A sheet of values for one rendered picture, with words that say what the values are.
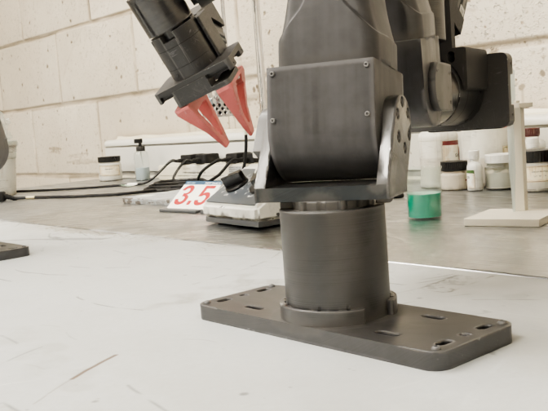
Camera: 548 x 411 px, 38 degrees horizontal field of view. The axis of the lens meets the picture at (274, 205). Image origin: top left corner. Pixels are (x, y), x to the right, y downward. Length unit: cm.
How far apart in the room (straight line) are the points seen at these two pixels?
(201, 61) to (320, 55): 46
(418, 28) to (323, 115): 14
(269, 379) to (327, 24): 20
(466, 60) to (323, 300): 31
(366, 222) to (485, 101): 31
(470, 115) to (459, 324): 32
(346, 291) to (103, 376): 14
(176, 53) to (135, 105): 136
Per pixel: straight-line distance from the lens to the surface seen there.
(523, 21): 140
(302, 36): 48
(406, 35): 57
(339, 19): 47
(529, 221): 86
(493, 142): 128
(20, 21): 288
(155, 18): 91
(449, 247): 75
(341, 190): 45
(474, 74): 71
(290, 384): 40
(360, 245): 45
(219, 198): 103
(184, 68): 92
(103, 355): 48
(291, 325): 47
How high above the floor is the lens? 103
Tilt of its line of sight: 6 degrees down
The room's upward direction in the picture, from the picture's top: 4 degrees counter-clockwise
